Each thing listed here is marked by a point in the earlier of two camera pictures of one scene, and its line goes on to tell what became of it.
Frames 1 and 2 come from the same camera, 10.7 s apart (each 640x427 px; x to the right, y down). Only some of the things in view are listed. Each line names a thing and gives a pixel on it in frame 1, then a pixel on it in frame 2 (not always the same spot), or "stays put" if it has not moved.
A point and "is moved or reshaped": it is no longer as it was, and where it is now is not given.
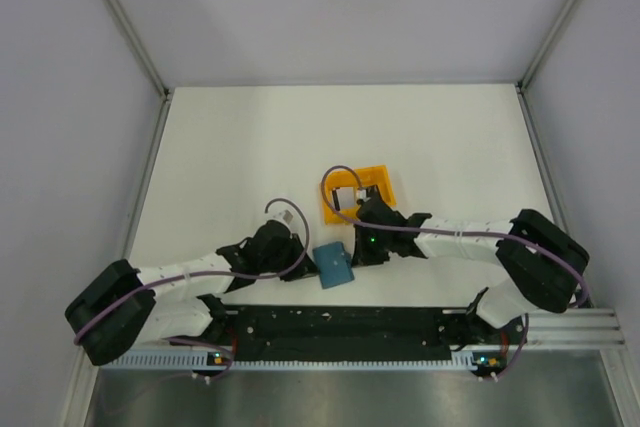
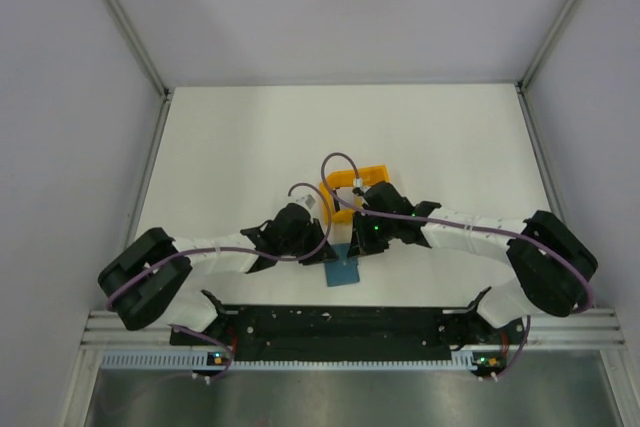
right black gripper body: x=373 y=248 to x=374 y=232
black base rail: x=364 y=333 stays put
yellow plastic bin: x=341 y=196 stays put
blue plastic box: x=333 y=263 is moved or reshaped
